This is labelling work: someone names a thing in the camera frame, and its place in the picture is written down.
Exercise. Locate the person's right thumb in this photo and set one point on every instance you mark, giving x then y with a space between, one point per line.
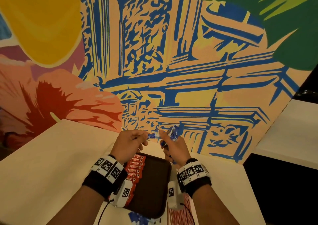
165 144

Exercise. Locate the black wristband with marker tags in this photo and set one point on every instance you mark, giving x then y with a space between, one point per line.
195 177
105 175

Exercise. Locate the single blue sachet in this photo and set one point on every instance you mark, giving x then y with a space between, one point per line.
153 136

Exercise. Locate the pile of red striped sticks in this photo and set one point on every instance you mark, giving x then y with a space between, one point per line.
180 217

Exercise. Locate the person's right forearm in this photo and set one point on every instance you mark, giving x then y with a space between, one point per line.
213 208

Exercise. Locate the person's left thumb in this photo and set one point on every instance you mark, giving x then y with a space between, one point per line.
142 141

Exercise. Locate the person's left forearm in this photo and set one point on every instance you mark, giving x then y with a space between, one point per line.
82 208

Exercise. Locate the person's right hand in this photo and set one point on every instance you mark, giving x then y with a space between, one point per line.
177 149

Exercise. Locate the person's left hand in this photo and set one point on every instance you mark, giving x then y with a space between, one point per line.
125 145

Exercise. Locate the dark brown plastic tray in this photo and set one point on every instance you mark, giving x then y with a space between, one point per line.
154 187

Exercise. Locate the bunch of blue sachets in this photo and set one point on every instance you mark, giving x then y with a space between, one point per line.
175 131

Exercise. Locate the row of red coffee sachets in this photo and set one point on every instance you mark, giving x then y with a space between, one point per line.
135 169

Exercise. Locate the pile of blue packets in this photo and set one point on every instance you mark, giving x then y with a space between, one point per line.
140 219

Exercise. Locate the white wrist camera with marker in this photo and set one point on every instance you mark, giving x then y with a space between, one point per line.
173 195
123 193

